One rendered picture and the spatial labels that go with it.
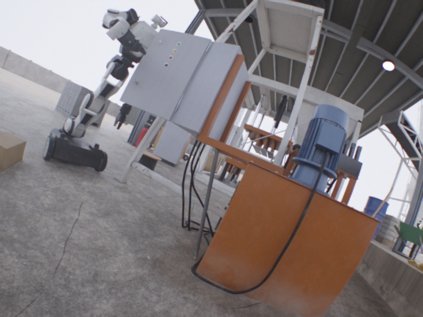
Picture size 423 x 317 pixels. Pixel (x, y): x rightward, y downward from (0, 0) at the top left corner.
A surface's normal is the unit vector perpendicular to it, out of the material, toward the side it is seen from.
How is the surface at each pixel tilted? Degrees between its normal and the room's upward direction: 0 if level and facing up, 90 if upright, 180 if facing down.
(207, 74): 90
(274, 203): 90
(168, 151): 90
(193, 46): 90
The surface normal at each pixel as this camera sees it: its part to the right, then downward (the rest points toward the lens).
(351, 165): -0.31, -0.14
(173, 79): -0.11, -0.04
